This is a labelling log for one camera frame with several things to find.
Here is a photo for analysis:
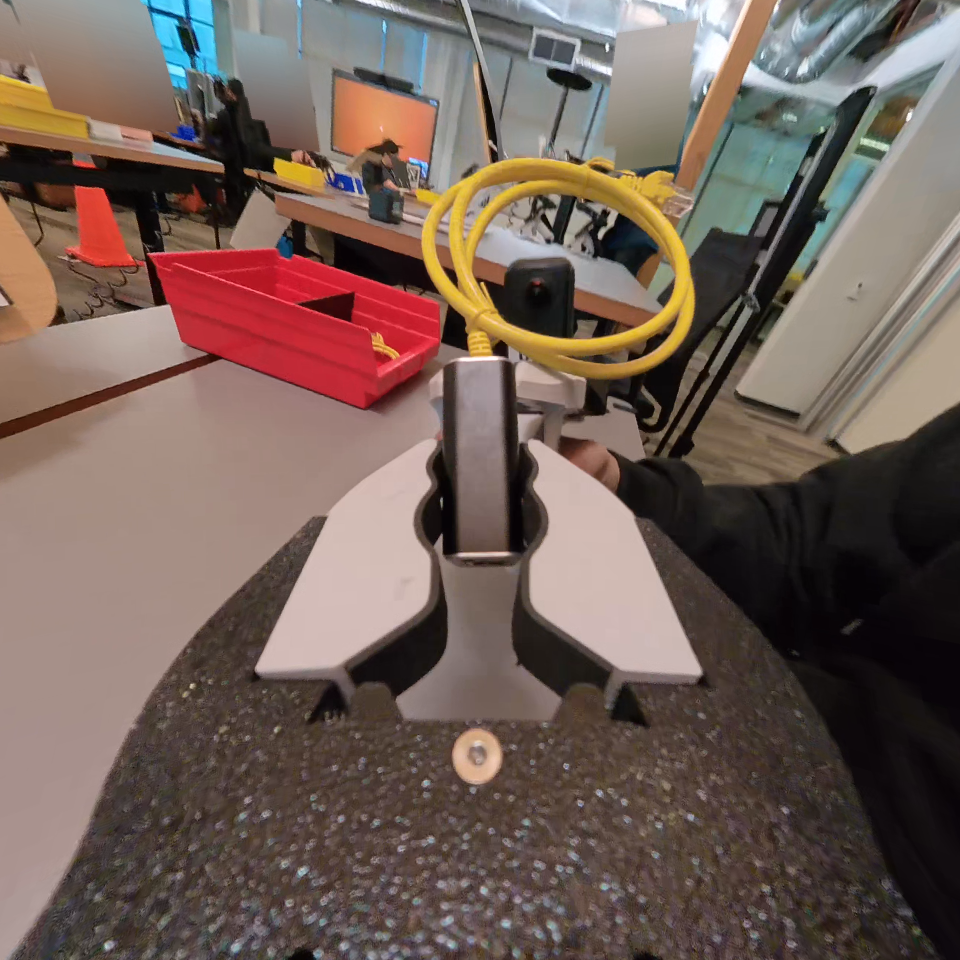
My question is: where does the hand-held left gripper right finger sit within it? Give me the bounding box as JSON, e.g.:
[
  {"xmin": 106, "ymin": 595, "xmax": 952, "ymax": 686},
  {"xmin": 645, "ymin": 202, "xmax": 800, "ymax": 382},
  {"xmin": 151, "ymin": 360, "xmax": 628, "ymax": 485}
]
[{"xmin": 512, "ymin": 438, "xmax": 706, "ymax": 727}]

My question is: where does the person's right hand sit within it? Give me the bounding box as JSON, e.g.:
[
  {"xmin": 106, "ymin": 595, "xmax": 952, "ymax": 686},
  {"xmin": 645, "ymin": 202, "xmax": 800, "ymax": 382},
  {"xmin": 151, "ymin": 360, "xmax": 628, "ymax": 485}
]
[{"xmin": 558, "ymin": 437, "xmax": 622, "ymax": 495}]

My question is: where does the black floor lamp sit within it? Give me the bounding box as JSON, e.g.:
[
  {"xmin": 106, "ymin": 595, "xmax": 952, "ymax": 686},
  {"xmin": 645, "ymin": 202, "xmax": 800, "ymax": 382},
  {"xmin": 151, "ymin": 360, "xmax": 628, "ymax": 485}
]
[{"xmin": 545, "ymin": 67, "xmax": 594, "ymax": 162}]

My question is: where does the instruction sheet on stand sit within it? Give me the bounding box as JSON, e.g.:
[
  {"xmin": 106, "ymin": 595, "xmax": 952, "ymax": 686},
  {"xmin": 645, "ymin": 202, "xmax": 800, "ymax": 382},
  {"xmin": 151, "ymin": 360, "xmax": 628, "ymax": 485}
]
[{"xmin": 0, "ymin": 195, "xmax": 60, "ymax": 345}]

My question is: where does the orange traffic cone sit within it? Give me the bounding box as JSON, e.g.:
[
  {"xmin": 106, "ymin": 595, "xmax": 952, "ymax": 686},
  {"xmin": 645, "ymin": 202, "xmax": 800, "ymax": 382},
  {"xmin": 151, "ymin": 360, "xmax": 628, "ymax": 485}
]
[{"xmin": 66, "ymin": 186, "xmax": 144, "ymax": 269}]

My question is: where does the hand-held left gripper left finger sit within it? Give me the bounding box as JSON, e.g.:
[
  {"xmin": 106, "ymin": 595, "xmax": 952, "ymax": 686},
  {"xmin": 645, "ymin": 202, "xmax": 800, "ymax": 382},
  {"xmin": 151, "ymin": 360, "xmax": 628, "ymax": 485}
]
[{"xmin": 255, "ymin": 438, "xmax": 451, "ymax": 723}]

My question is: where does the red plastic bin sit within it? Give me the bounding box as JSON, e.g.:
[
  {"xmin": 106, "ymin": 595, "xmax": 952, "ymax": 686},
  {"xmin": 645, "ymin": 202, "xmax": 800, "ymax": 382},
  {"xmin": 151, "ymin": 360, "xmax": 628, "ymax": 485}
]
[{"xmin": 147, "ymin": 249, "xmax": 442, "ymax": 410}]

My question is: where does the person's right forearm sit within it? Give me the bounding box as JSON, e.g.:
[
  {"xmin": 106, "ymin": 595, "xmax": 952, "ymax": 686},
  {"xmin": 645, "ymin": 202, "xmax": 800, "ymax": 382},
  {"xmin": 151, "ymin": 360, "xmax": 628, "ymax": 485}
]
[{"xmin": 609, "ymin": 405, "xmax": 960, "ymax": 960}]

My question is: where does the wooden edged table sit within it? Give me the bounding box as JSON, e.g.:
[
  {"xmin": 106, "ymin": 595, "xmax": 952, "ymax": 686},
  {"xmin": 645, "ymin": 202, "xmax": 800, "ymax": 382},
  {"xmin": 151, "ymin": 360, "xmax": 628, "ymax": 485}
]
[
  {"xmin": 0, "ymin": 123, "xmax": 226, "ymax": 249},
  {"xmin": 273, "ymin": 191, "xmax": 665, "ymax": 329}
]

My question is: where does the wooden beam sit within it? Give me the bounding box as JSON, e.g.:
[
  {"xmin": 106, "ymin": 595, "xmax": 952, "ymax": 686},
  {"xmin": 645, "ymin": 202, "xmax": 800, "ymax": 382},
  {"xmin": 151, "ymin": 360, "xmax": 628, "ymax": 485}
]
[{"xmin": 678, "ymin": 0, "xmax": 779, "ymax": 189}]

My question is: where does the monitor with orange screen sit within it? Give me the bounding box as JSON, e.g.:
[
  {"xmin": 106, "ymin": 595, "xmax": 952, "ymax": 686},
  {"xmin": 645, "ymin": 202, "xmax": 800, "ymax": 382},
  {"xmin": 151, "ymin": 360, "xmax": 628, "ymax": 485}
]
[{"xmin": 330, "ymin": 69, "xmax": 441, "ymax": 179}]

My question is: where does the stack of yellow bins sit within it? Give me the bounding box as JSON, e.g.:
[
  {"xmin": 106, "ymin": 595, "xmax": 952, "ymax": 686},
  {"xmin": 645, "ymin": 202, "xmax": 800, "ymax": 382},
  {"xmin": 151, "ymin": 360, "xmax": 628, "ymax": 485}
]
[{"xmin": 0, "ymin": 75, "xmax": 90, "ymax": 140}]

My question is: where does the black folding chair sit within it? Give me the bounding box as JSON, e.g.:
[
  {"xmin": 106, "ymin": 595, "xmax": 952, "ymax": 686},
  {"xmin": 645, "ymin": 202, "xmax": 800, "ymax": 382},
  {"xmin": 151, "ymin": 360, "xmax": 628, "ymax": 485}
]
[{"xmin": 641, "ymin": 225, "xmax": 785, "ymax": 459}]

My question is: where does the white air vent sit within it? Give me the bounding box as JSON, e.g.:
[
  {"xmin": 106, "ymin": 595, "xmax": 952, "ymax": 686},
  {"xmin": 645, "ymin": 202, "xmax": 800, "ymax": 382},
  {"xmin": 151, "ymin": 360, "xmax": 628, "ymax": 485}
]
[{"xmin": 528, "ymin": 28, "xmax": 582, "ymax": 65}]

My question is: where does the black stand frame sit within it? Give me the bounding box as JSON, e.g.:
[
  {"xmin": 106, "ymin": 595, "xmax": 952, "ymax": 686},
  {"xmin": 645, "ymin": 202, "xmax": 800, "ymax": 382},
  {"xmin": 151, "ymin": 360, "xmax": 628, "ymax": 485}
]
[{"xmin": 731, "ymin": 84, "xmax": 879, "ymax": 354}]

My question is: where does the dark ethernet port adapter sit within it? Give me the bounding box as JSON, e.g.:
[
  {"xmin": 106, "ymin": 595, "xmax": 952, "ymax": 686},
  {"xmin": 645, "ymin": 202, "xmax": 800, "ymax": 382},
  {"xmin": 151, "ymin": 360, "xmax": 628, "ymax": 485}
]
[{"xmin": 438, "ymin": 358, "xmax": 525, "ymax": 569}]

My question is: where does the silver air duct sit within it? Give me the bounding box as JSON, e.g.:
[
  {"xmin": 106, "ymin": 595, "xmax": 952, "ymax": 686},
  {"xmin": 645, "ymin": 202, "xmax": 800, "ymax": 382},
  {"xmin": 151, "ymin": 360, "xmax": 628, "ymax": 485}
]
[{"xmin": 753, "ymin": 0, "xmax": 901, "ymax": 84}]

